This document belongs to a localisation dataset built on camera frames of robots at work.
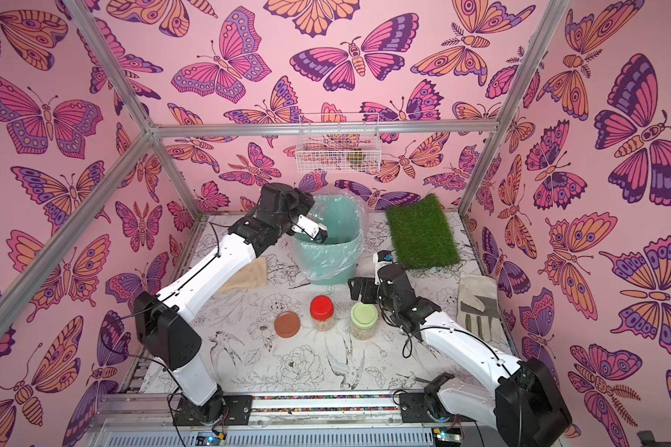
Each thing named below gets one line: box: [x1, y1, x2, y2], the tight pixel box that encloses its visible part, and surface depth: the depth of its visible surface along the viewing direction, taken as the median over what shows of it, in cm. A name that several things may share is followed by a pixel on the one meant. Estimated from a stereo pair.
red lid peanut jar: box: [309, 294, 335, 333], surface depth 83 cm
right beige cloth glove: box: [456, 271, 508, 350], surface depth 97 cm
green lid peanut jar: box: [350, 301, 379, 341], surface depth 79 cm
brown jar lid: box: [273, 311, 302, 339], surface depth 90 cm
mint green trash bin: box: [294, 195, 364, 286], surface depth 83 cm
